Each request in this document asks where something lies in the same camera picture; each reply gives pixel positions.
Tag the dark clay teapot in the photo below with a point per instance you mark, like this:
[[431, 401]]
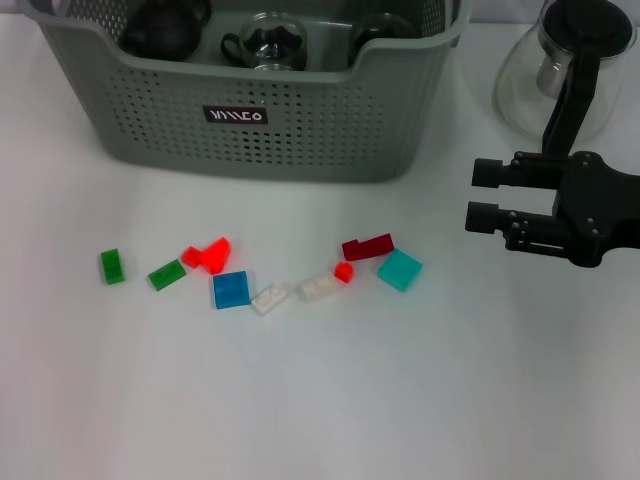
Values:
[[160, 30]]

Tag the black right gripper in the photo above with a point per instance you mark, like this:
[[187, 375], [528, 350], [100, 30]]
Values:
[[595, 215]]

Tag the dark red toy brick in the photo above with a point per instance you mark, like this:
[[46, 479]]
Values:
[[365, 248]]

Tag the red wedge toy brick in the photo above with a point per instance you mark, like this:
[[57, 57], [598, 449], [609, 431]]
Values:
[[217, 255]]

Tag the small red toy brick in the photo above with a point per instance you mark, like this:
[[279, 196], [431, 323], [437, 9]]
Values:
[[190, 257], [344, 272]]

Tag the green toy brick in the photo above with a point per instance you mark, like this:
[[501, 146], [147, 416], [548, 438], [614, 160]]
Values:
[[166, 275], [113, 266]]

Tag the white toy brick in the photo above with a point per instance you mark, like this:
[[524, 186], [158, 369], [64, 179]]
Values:
[[317, 287], [270, 300]]

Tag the blue toy brick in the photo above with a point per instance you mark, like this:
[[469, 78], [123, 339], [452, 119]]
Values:
[[231, 290]]

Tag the grey perforated storage bin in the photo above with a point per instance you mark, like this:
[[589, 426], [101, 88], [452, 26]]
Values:
[[325, 135]]

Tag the teal square toy brick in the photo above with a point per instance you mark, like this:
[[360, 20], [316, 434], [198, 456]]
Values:
[[400, 270]]

